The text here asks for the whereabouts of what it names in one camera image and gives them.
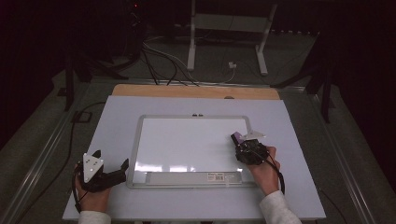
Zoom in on person's left hand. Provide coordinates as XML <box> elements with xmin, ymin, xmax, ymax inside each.
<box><xmin>74</xmin><ymin>162</ymin><xmax>112</xmax><ymax>213</ymax></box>

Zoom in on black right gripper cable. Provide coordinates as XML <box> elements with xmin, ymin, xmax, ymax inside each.
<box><xmin>255</xmin><ymin>150</ymin><xmax>286</xmax><ymax>195</ymax></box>

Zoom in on black tripod legs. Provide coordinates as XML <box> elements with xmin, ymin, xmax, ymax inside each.
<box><xmin>64</xmin><ymin>50</ymin><xmax>129</xmax><ymax>112</ymax></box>
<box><xmin>270</xmin><ymin>31</ymin><xmax>333</xmax><ymax>124</ymax></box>

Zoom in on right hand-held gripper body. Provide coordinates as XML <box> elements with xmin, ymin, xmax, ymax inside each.
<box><xmin>233</xmin><ymin>130</ymin><xmax>271</xmax><ymax>166</ymax></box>

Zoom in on white table cover sheet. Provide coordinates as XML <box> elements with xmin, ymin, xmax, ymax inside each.
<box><xmin>62</xmin><ymin>95</ymin><xmax>327</xmax><ymax>222</ymax></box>

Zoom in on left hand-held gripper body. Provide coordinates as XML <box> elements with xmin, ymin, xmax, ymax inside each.
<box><xmin>75</xmin><ymin>151</ymin><xmax>124</xmax><ymax>193</ymax></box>

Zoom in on long black floor cable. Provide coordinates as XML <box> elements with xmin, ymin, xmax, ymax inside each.
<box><xmin>13</xmin><ymin>101</ymin><xmax>106</xmax><ymax>224</ymax></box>

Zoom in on person's right hand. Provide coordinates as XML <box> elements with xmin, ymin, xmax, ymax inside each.
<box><xmin>247</xmin><ymin>146</ymin><xmax>281</xmax><ymax>196</ymax></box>

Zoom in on purple whiteboard eraser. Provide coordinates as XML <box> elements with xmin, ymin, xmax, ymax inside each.
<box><xmin>232</xmin><ymin>131</ymin><xmax>246</xmax><ymax>146</ymax></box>

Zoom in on white floor cable with plug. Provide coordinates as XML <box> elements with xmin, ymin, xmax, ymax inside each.
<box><xmin>142</xmin><ymin>41</ymin><xmax>238</xmax><ymax>86</ymax></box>

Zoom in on barcode label sticker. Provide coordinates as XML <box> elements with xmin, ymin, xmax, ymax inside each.
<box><xmin>206</xmin><ymin>172</ymin><xmax>225</xmax><ymax>182</ymax></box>

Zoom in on black floor cable bundle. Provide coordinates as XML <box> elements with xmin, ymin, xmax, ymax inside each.
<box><xmin>140</xmin><ymin>46</ymin><xmax>201</xmax><ymax>87</ymax></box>

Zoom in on grey metal stand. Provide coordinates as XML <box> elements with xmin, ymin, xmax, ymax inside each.
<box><xmin>186</xmin><ymin>0</ymin><xmax>279</xmax><ymax>77</ymax></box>

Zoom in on silver-framed whiteboard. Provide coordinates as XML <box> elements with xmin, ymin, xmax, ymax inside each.
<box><xmin>126</xmin><ymin>114</ymin><xmax>260</xmax><ymax>189</ymax></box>

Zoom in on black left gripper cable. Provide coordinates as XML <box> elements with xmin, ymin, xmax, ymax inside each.
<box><xmin>71</xmin><ymin>169</ymin><xmax>83</xmax><ymax>215</ymax></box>

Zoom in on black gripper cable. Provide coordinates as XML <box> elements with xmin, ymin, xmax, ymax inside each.
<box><xmin>255</xmin><ymin>150</ymin><xmax>286</xmax><ymax>195</ymax></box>
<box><xmin>71</xmin><ymin>169</ymin><xmax>83</xmax><ymax>215</ymax></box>

